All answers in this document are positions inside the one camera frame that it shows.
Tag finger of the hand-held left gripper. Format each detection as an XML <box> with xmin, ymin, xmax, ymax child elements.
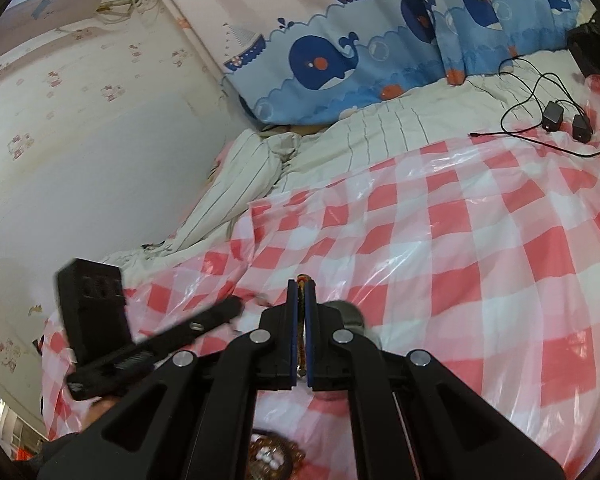
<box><xmin>132</xmin><ymin>296</ymin><xmax>244</xmax><ymax>362</ymax></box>

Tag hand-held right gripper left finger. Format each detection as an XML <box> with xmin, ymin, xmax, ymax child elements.
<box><xmin>37</xmin><ymin>280</ymin><xmax>301</xmax><ymax>480</ymax></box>

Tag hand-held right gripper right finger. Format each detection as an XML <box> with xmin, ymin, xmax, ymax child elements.
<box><xmin>307</xmin><ymin>282</ymin><xmax>565</xmax><ymax>480</ymax></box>

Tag amber bead bracelet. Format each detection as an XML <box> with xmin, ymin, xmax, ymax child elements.
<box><xmin>250</xmin><ymin>430</ymin><xmax>305</xmax><ymax>478</ymax></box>
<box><xmin>298</xmin><ymin>274</ymin><xmax>311</xmax><ymax>378</ymax></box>

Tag cluttered shelf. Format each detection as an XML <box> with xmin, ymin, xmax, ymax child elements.
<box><xmin>0</xmin><ymin>397</ymin><xmax>48</xmax><ymax>461</ymax></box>

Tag red checkered plastic sheet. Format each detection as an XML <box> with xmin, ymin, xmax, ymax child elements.
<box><xmin>32</xmin><ymin>75</ymin><xmax>600</xmax><ymax>480</ymax></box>

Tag black power adapter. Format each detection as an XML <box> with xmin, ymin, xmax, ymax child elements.
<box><xmin>540</xmin><ymin>101</ymin><xmax>563</xmax><ymax>132</ymax></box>
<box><xmin>572</xmin><ymin>115</ymin><xmax>593</xmax><ymax>143</ymax></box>

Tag black box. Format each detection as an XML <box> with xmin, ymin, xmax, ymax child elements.
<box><xmin>566</xmin><ymin>10</ymin><xmax>600</xmax><ymax>81</ymax></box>

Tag looped black cable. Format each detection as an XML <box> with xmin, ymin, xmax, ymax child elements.
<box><xmin>498</xmin><ymin>56</ymin><xmax>588</xmax><ymax>133</ymax></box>

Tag wall cable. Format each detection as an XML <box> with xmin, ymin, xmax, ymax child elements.
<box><xmin>96</xmin><ymin>0</ymin><xmax>158</xmax><ymax>25</ymax></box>

